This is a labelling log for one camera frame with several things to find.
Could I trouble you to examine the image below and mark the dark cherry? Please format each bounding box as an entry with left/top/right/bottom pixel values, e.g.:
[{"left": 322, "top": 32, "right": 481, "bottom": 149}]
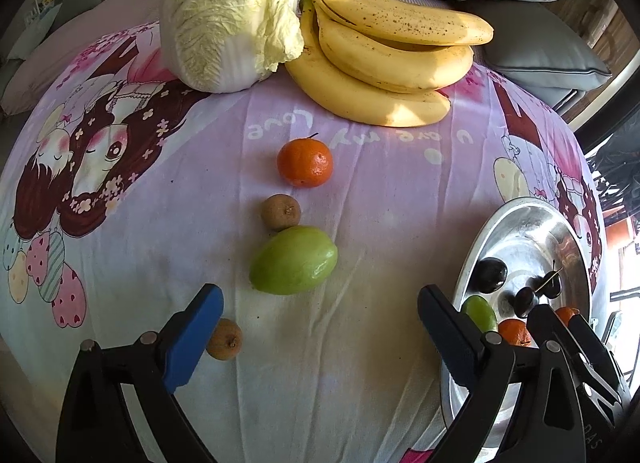
[
  {"left": 531, "top": 260, "right": 565, "bottom": 300},
  {"left": 514, "top": 287, "right": 540, "bottom": 319}
]

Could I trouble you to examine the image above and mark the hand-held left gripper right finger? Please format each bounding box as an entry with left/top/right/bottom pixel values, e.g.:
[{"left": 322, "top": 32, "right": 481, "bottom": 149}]
[{"left": 418, "top": 284, "right": 613, "bottom": 463}]

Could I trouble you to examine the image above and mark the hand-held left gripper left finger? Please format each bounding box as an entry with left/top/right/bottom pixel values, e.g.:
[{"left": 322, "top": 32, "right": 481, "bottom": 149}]
[{"left": 56, "top": 283, "right": 224, "bottom": 463}]

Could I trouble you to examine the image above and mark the brown longan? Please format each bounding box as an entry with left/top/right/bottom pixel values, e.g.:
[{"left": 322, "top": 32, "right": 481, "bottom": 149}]
[
  {"left": 261, "top": 194, "right": 302, "bottom": 232},
  {"left": 206, "top": 319, "right": 243, "bottom": 361}
]

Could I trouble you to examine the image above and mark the metal bowl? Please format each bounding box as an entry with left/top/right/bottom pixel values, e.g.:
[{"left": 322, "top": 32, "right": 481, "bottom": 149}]
[{"left": 439, "top": 197, "right": 607, "bottom": 450}]

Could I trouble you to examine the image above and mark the orange tangerine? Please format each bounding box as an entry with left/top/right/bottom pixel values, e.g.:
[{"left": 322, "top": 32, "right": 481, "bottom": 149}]
[
  {"left": 554, "top": 306, "right": 581, "bottom": 328},
  {"left": 277, "top": 137, "right": 334, "bottom": 189},
  {"left": 498, "top": 318, "right": 533, "bottom": 348}
]

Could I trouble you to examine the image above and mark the pink checkered quilt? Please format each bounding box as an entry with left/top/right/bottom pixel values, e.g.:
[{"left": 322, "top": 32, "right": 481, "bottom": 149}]
[{"left": 0, "top": 0, "right": 163, "bottom": 116}]

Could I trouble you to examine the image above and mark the printed cartoon bedsheet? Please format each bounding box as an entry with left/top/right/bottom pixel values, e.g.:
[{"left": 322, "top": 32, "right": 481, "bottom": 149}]
[{"left": 0, "top": 18, "right": 610, "bottom": 463}]

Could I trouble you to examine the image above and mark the napa cabbage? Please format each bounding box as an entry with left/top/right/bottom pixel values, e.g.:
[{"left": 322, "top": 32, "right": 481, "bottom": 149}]
[{"left": 159, "top": 0, "right": 306, "bottom": 94}]

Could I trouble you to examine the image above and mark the large green mango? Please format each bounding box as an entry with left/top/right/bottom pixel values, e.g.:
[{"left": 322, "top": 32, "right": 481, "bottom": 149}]
[{"left": 460, "top": 295, "right": 499, "bottom": 335}]

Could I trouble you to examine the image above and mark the small green mango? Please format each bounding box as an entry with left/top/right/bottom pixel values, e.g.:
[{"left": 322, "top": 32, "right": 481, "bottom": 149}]
[{"left": 249, "top": 226, "right": 339, "bottom": 296}]

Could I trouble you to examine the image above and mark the dark plum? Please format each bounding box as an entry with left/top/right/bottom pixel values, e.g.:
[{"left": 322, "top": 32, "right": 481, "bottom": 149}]
[{"left": 472, "top": 258, "right": 509, "bottom": 292}]

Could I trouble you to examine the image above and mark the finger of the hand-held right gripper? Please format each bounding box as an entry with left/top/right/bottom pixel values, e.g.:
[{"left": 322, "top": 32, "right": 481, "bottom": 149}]
[
  {"left": 569, "top": 315, "right": 628, "bottom": 416},
  {"left": 527, "top": 304, "right": 586, "bottom": 379}
]

